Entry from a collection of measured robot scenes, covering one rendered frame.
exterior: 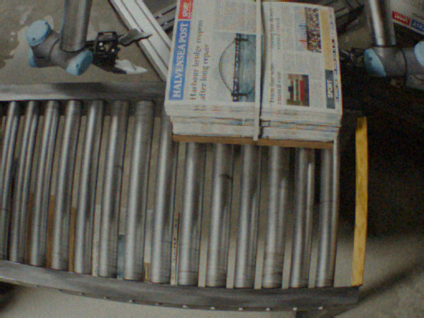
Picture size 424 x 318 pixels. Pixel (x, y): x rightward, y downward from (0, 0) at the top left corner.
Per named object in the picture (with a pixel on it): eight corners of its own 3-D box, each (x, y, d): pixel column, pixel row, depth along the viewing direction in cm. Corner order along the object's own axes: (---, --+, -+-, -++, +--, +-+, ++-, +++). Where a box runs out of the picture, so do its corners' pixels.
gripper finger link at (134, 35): (151, 26, 168) (118, 40, 167) (153, 36, 174) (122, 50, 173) (147, 18, 169) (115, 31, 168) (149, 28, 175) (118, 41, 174)
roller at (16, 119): (26, 103, 170) (21, 97, 165) (7, 267, 156) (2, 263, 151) (12, 103, 170) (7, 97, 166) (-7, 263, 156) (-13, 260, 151)
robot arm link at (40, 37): (63, 27, 155) (69, 46, 166) (36, 13, 158) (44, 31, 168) (44, 50, 153) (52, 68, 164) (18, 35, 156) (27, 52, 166)
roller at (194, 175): (204, 105, 168) (213, 98, 164) (193, 292, 154) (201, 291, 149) (185, 102, 167) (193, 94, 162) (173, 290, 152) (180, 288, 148)
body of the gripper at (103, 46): (113, 54, 164) (71, 55, 164) (118, 68, 172) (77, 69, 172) (118, 30, 166) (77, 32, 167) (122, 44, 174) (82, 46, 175)
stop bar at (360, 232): (366, 118, 160) (367, 115, 158) (362, 286, 146) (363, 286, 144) (354, 118, 160) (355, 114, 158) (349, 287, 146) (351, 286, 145)
